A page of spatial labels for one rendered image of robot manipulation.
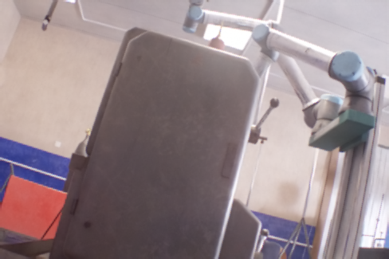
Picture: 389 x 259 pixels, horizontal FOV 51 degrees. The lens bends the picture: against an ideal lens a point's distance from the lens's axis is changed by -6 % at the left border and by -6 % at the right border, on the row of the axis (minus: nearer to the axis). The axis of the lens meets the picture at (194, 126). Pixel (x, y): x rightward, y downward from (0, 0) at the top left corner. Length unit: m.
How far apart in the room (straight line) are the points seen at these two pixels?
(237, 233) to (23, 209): 4.09
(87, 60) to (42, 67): 0.75
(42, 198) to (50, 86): 2.46
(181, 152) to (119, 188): 0.22
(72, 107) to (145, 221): 5.82
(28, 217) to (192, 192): 4.12
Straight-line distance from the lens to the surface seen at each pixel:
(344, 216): 2.59
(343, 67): 2.19
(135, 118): 1.37
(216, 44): 1.66
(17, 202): 5.31
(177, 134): 1.36
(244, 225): 1.47
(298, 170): 7.25
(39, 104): 7.19
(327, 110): 2.76
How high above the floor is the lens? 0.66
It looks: 14 degrees up
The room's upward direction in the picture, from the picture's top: 15 degrees clockwise
